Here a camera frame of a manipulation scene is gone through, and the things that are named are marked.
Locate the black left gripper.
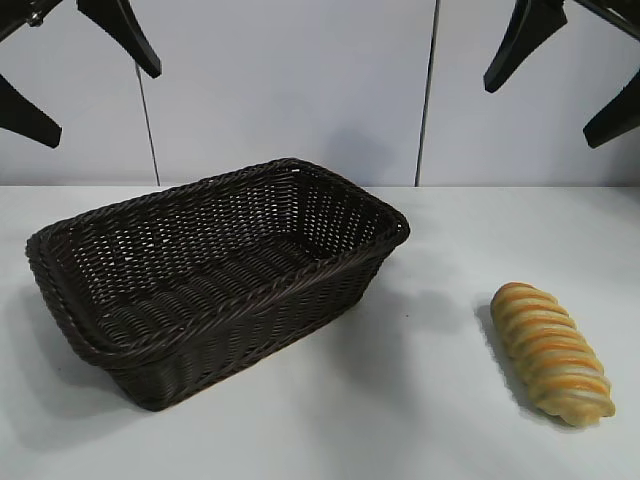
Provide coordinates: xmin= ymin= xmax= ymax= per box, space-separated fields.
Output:
xmin=0 ymin=0 xmax=162 ymax=150

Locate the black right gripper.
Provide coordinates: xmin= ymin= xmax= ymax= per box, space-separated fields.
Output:
xmin=483 ymin=0 xmax=640 ymax=150

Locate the dark brown woven wicker basket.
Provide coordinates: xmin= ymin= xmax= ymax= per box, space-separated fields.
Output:
xmin=24 ymin=157 xmax=412 ymax=412

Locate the long twisted striped bread loaf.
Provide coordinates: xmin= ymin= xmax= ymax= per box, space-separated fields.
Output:
xmin=489 ymin=281 xmax=617 ymax=427

